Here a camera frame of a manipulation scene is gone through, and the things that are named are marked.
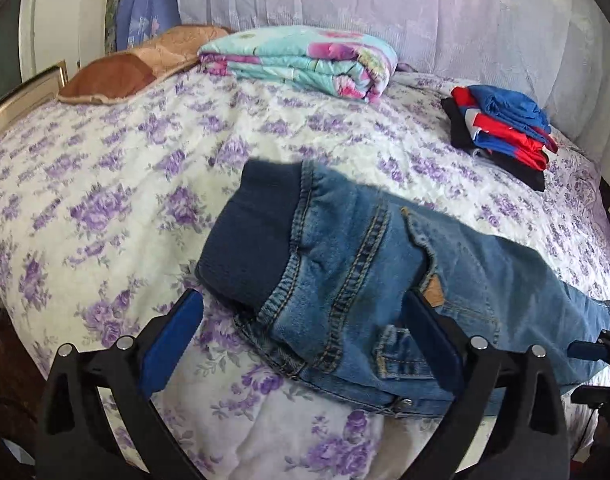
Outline brown pillow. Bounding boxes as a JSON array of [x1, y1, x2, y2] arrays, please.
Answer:
[[58, 25, 231, 106]]

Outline blue patterned cloth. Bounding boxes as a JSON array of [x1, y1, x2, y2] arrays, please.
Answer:
[[116, 0, 182, 54]]

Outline red and blue folded garment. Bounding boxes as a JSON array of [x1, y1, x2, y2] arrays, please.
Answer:
[[451, 86, 560, 171]]

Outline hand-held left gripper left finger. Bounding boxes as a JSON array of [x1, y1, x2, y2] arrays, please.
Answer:
[[38, 289, 204, 480]]

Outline blue denim pants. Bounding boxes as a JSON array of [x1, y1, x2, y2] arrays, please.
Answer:
[[195, 159, 610, 418]]

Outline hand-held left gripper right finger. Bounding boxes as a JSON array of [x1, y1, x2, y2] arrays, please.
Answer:
[[401, 290, 570, 480]]

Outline purple floral bedspread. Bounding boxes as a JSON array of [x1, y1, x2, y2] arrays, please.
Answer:
[[0, 67, 610, 480]]

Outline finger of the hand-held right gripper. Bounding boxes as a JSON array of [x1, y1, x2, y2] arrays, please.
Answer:
[[567, 330, 610, 364]]

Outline turquoise pink floral folded blanket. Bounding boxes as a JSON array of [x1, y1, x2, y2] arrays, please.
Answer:
[[199, 25, 399, 105]]

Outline wooden headboard frame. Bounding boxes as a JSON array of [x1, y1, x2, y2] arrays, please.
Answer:
[[0, 60, 69, 144]]

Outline black folded garment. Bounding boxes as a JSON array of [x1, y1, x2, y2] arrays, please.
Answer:
[[441, 97, 546, 192]]

